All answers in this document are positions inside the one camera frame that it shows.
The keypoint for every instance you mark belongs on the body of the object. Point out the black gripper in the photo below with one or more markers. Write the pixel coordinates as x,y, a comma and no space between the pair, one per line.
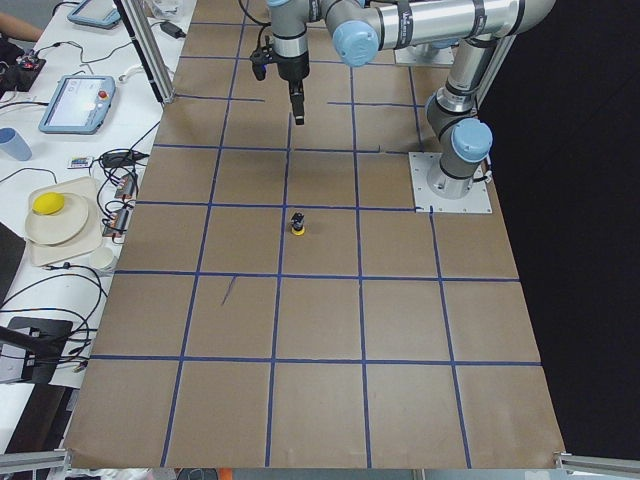
293,69

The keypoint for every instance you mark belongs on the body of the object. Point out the yellow push button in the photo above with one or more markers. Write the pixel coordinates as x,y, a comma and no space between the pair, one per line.
297,224

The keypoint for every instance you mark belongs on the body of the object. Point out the black power adapter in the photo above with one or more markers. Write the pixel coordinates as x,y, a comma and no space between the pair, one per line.
172,30

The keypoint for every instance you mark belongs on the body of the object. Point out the far teach pendant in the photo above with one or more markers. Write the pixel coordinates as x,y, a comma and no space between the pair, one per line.
101,14

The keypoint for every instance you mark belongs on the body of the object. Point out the teach pendant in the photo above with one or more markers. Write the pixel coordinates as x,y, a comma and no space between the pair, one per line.
79,105
101,14

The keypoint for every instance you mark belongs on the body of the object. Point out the near teach pendant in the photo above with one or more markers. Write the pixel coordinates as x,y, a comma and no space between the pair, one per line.
79,105

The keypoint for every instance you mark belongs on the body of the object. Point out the beige tray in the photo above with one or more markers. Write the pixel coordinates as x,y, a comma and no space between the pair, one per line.
87,240

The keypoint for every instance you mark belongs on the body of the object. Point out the white paper cup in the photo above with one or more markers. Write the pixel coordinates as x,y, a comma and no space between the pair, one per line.
103,260

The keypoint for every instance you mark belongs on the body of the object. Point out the yellow lemon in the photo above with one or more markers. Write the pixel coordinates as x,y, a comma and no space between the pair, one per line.
48,203

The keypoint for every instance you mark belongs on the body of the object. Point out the beige plate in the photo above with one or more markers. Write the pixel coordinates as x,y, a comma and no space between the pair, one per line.
60,227

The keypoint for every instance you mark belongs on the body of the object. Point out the light blue plastic cup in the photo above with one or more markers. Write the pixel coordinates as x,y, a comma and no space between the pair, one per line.
13,144

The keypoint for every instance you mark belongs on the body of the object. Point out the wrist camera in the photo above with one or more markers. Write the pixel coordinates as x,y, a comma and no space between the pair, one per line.
260,58

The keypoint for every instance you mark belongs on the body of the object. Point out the aluminium frame post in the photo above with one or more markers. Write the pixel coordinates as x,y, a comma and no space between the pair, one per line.
150,50

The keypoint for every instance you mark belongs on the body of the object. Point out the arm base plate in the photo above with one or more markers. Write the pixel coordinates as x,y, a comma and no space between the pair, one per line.
435,192

